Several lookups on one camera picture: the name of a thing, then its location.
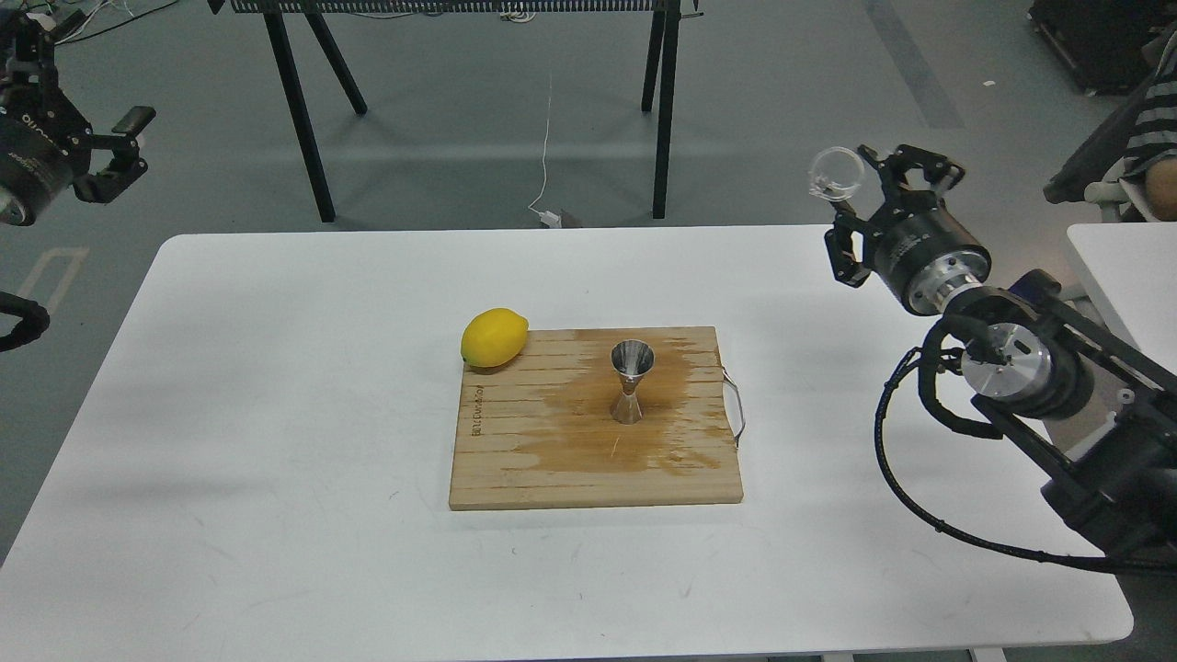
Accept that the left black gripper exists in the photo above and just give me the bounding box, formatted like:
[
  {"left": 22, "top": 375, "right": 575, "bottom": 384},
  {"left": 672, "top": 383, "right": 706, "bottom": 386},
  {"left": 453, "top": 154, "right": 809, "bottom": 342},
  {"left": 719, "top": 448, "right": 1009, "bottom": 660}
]
[{"left": 1, "top": 14, "right": 157, "bottom": 226}]

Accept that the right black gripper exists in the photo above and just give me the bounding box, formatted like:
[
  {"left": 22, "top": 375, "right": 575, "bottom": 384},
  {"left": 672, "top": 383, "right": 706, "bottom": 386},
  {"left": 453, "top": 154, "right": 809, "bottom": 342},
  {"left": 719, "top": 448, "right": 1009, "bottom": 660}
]
[{"left": 823, "top": 145, "right": 992, "bottom": 317}]

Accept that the clear glass measuring cup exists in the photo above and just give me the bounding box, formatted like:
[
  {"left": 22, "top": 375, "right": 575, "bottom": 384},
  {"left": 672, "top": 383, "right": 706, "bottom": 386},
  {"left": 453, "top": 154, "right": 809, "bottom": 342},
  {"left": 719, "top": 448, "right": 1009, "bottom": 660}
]
[{"left": 807, "top": 146, "right": 866, "bottom": 201}]

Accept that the steel double jigger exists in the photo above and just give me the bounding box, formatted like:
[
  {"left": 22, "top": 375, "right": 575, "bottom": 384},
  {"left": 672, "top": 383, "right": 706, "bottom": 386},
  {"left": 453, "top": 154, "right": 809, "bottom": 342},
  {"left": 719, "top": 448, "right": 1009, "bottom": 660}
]
[{"left": 611, "top": 339, "right": 656, "bottom": 425}]

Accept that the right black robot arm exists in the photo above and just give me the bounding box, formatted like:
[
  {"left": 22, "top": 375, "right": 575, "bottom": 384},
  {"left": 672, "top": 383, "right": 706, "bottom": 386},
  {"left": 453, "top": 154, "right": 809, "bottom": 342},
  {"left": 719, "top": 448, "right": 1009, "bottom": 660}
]
[{"left": 807, "top": 145, "right": 1176, "bottom": 577}]

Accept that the white side table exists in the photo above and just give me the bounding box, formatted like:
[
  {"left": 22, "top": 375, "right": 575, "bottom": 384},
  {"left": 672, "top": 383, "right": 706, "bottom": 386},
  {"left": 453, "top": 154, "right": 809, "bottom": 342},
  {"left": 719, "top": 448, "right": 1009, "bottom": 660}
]
[{"left": 1068, "top": 221, "right": 1176, "bottom": 372}]

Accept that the person in striped shirt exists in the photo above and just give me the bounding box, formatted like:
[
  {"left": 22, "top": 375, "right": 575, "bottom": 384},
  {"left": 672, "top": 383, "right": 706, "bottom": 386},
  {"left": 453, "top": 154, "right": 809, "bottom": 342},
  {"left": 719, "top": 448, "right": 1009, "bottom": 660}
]
[{"left": 1123, "top": 24, "right": 1176, "bottom": 221}]

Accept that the yellow lemon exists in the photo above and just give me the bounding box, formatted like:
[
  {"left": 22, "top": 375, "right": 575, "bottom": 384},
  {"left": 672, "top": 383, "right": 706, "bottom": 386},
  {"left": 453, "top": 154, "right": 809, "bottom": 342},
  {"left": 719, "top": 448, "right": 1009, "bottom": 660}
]
[{"left": 460, "top": 307, "right": 530, "bottom": 369}]

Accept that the wooden cutting board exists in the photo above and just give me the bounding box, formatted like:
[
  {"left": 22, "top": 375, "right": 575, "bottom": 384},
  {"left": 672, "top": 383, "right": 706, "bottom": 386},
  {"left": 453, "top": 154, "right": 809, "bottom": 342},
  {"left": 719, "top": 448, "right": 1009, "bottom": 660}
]
[{"left": 447, "top": 326, "right": 744, "bottom": 511}]

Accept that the floor cables bundle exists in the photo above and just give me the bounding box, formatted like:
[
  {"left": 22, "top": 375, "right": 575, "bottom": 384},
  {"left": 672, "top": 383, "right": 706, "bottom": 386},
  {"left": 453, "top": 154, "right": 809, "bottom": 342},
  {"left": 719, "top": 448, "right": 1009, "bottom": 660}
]
[{"left": 0, "top": 0, "right": 185, "bottom": 47}]

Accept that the black metal frame table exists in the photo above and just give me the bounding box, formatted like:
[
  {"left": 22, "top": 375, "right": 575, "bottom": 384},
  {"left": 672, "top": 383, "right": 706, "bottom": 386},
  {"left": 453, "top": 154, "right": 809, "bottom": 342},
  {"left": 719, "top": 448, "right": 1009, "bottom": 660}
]
[{"left": 210, "top": 1, "right": 703, "bottom": 227}]

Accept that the white charger cable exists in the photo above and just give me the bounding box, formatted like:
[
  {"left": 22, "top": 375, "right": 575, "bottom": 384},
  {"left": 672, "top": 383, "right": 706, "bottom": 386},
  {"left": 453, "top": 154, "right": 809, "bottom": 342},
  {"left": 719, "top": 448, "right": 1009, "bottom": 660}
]
[{"left": 526, "top": 87, "right": 564, "bottom": 229}]

